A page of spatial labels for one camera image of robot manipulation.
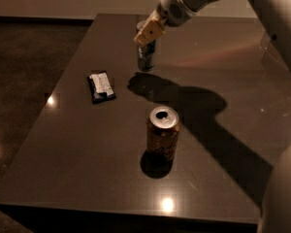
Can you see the orange brown soda can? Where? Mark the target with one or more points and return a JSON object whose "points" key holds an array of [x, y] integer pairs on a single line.
{"points": [[162, 133]]}

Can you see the slim blue silver Red Bull can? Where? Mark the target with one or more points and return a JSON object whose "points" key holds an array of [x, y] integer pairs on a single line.
{"points": [[146, 56]]}

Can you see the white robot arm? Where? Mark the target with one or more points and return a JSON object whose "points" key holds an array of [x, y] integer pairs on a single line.
{"points": [[274, 16]]}

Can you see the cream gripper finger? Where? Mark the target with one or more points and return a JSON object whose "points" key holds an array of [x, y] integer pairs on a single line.
{"points": [[148, 31]]}

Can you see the blue white RXBAR wrapper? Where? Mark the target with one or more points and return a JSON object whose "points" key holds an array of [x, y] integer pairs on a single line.
{"points": [[100, 87]]}

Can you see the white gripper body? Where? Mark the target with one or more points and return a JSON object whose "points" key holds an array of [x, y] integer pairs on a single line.
{"points": [[172, 10]]}

